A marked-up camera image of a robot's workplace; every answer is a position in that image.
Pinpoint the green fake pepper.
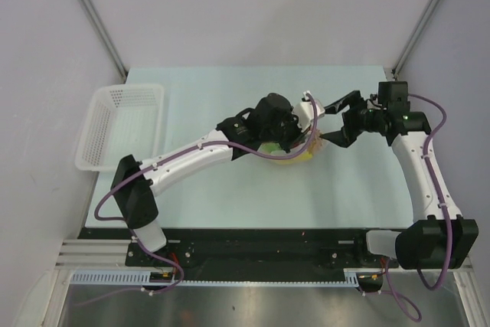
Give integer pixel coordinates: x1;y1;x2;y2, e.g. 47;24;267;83
260;142;281;155

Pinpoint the aluminium frame post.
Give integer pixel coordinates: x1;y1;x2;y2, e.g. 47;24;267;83
77;0;129;82
385;0;443;80

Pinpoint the white slotted cable duct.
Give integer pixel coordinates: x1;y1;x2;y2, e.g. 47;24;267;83
70;268;363;288

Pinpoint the white plastic basket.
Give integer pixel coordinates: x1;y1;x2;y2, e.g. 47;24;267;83
75;83;165;172

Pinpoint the yellow fake banana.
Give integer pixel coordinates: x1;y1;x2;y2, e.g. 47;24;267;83
273;151;314;165

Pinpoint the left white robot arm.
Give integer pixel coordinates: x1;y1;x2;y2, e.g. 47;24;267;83
111;93;315;266

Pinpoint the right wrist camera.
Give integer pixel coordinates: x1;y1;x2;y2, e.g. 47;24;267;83
377;81;410;112

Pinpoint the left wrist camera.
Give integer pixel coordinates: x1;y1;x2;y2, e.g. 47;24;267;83
292;90;325;132

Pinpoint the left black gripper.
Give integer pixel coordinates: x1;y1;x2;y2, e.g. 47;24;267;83
260;107;310;153

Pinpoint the left aluminium frame post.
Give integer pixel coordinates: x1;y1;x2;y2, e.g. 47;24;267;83
77;0;129;82

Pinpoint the clear zip top bag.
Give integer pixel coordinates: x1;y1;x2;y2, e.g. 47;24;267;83
265;129;327;158

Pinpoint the right aluminium frame post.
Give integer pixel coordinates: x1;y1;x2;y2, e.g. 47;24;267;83
385;0;443;80

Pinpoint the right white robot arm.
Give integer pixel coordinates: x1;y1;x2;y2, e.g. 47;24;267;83
322;81;479;270

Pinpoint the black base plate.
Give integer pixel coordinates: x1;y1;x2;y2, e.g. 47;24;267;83
78;227;401;283

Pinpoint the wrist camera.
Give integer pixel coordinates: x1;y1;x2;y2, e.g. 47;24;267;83
377;81;410;112
292;90;325;132

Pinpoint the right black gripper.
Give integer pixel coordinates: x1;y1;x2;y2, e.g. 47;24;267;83
319;91;386;148

